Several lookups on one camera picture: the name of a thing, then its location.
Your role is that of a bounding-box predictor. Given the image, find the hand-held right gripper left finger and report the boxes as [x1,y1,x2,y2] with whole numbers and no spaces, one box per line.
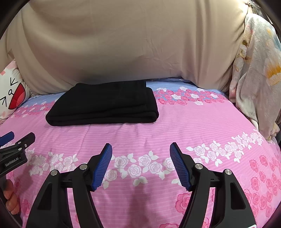
[26,143,113,228]

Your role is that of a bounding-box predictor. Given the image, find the grey printed blanket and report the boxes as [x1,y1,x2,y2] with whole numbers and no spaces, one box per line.
[228,13,281,141]

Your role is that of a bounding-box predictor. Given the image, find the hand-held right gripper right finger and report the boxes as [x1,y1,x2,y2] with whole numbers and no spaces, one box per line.
[170,142,256,228]

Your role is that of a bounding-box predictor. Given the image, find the pink floral bed sheet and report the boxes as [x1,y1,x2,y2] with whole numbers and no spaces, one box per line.
[0,77,281,228]

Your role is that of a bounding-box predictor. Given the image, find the black pants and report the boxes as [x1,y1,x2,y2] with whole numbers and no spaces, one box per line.
[45,80,159,127]

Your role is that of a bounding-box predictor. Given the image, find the beige padded headboard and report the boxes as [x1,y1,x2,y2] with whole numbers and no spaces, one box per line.
[4,0,253,97]

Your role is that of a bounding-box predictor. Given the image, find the person's left hand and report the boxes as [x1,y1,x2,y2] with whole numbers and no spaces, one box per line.
[3,178,21,216]

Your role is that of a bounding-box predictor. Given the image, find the white cat-face pillow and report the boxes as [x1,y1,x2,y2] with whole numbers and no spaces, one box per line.
[0,59,33,123]

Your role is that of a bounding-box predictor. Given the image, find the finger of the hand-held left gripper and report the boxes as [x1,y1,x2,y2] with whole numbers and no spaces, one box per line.
[0,131,15,146]
[0,132,36,155]

